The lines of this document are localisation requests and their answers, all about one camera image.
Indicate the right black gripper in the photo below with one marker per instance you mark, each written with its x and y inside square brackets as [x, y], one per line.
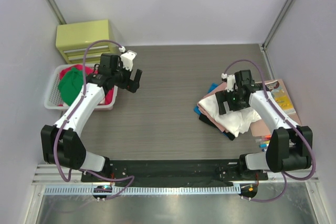
[223, 98]

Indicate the blue t shirt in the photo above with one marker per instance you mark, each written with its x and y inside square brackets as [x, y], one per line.
[212, 87]

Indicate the white printed t shirt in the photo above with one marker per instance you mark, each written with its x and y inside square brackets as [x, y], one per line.
[236, 122]

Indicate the white plastic basket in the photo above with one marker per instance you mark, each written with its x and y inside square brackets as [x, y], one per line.
[53, 99]

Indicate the pink t shirt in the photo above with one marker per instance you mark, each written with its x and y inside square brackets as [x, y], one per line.
[211, 114]

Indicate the red t shirt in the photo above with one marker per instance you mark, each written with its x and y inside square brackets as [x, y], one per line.
[88, 71]

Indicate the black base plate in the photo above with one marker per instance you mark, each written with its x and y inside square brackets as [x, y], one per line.
[182, 173]

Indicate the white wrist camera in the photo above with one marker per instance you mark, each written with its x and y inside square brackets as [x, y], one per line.
[127, 58]
[230, 81]

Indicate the white slotted cable duct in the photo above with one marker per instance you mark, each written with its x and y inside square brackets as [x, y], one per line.
[106, 190]

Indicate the red marker pen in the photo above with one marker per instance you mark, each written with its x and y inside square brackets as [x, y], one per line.
[264, 138]

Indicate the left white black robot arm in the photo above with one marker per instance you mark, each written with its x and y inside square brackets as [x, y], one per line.
[61, 142]

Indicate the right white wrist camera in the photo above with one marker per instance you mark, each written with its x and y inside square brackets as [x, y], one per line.
[230, 81]

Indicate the yellow-green drawer box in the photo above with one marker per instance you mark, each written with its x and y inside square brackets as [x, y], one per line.
[73, 39]

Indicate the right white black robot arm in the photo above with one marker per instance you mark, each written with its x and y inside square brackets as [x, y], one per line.
[290, 146]

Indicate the yellow picture book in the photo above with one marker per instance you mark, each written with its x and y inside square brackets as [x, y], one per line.
[280, 95]

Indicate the green t shirt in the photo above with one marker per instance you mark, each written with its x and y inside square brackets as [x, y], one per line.
[70, 84]

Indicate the black t shirt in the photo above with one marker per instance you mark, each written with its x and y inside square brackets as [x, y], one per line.
[207, 121]

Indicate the brown cardboard sheet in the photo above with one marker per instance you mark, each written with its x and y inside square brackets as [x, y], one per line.
[259, 128]

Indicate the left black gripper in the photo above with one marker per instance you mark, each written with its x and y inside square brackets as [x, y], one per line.
[128, 79]

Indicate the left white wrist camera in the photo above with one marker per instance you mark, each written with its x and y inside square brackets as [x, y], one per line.
[127, 58]

